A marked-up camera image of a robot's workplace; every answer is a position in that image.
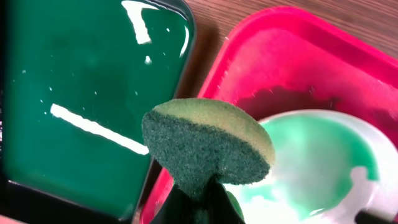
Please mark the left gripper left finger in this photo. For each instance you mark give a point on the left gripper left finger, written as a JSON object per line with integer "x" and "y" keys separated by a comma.
{"x": 177, "y": 209}

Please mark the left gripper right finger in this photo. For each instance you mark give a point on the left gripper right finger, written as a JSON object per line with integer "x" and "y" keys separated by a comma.
{"x": 216, "y": 206}

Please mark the green yellow sponge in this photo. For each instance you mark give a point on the green yellow sponge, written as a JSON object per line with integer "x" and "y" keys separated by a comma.
{"x": 199, "y": 140}

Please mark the white plate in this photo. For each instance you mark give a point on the white plate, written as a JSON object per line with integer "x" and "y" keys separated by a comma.
{"x": 328, "y": 167}

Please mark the red plastic tray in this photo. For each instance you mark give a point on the red plastic tray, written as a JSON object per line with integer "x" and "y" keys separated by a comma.
{"x": 285, "y": 59}

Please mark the dark green tray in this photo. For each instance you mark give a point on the dark green tray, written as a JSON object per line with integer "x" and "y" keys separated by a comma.
{"x": 77, "y": 76}

